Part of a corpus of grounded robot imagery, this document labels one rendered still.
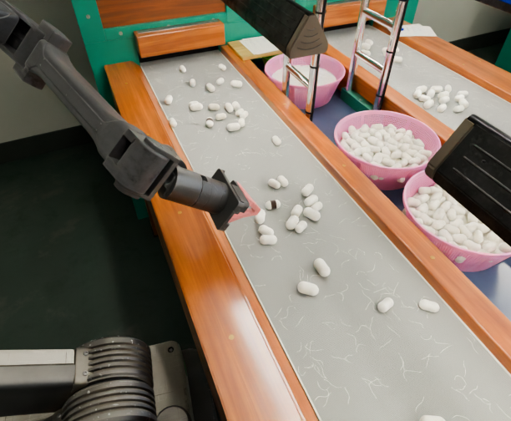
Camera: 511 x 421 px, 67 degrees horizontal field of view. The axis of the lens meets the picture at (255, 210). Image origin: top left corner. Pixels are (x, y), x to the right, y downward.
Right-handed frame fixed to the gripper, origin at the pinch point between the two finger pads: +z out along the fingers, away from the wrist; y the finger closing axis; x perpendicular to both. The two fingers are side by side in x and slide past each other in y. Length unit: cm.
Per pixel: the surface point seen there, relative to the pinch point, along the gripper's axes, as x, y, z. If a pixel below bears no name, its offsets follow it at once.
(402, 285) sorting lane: -6.9, -21.3, 20.4
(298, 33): -28.9, 12.3, -6.5
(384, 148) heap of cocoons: -21.3, 14.9, 37.8
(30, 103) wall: 77, 169, -11
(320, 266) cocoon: -0.3, -13.0, 9.3
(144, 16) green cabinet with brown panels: -5, 91, -5
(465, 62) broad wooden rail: -57, 43, 78
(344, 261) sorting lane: -2.5, -12.5, 15.1
